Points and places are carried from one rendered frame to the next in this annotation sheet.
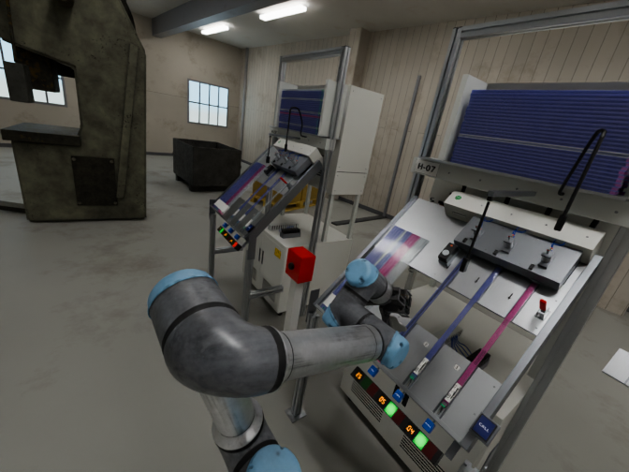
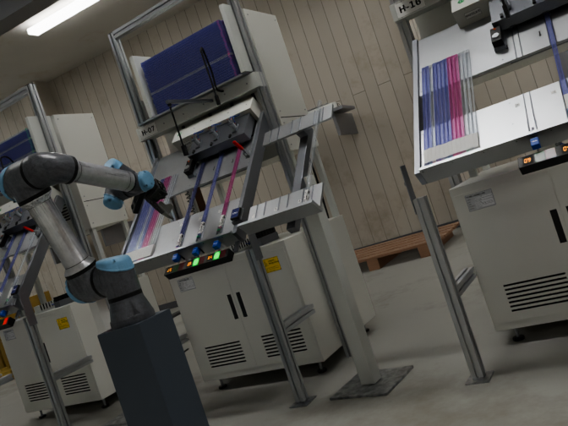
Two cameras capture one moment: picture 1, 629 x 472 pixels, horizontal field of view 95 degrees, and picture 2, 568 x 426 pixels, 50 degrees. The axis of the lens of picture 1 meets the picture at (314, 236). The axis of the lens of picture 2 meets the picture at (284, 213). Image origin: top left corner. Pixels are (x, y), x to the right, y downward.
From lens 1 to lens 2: 1.90 m
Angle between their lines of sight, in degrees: 28
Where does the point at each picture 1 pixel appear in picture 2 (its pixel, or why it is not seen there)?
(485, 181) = (186, 111)
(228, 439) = (78, 265)
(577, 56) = (281, 15)
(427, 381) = (208, 231)
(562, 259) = (242, 122)
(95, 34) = not seen: outside the picture
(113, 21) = not seen: outside the picture
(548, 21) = (155, 10)
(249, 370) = (61, 157)
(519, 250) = (222, 133)
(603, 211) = (243, 86)
